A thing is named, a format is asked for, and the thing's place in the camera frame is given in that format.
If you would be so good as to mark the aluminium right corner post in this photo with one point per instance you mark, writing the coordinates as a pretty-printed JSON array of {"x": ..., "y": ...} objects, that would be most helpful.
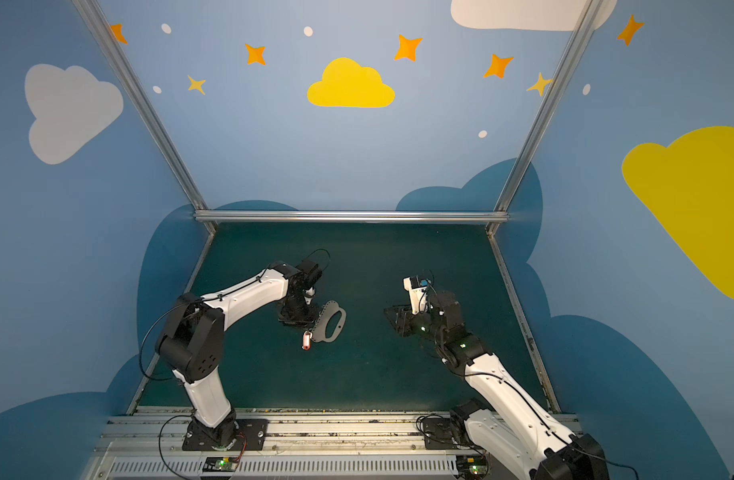
[{"x": 567, "y": 65}]

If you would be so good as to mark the controller board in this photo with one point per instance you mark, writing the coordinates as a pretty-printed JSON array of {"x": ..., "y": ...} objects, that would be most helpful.
[
  {"x": 471, "y": 467},
  {"x": 220, "y": 465}
]

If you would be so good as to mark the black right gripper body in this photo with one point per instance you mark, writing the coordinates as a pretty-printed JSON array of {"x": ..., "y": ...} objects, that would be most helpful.
[{"x": 407, "y": 318}]

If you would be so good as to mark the left controller board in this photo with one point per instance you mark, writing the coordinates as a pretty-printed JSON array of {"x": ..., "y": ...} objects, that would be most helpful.
[{"x": 220, "y": 465}]

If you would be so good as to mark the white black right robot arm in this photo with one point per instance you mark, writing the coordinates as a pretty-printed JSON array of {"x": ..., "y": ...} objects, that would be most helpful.
[{"x": 508, "y": 424}]

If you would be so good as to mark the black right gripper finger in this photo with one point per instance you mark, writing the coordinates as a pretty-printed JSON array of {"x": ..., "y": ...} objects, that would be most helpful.
[
  {"x": 393, "y": 312},
  {"x": 401, "y": 327}
]

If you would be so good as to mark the aluminium corner post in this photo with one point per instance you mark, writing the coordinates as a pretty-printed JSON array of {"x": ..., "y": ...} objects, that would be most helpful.
[
  {"x": 567, "y": 65},
  {"x": 95, "y": 20}
]

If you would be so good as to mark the aluminium back frame rail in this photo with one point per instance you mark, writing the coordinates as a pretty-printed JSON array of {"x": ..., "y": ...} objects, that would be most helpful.
[{"x": 374, "y": 217}]

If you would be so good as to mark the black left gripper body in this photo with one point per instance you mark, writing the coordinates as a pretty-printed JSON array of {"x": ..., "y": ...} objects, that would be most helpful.
[{"x": 296, "y": 315}]

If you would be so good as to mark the aluminium left corner post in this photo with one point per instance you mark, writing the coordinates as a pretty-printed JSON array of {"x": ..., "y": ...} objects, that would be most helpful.
[{"x": 95, "y": 20}]

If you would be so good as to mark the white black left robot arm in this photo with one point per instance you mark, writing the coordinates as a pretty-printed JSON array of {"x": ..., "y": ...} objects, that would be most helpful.
[{"x": 192, "y": 344}]

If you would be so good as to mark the right controller board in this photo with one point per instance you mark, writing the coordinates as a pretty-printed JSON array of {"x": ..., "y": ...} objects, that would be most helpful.
[{"x": 471, "y": 467}]

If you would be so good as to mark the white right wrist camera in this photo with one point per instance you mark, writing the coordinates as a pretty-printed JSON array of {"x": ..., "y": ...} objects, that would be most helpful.
[{"x": 418, "y": 290}]

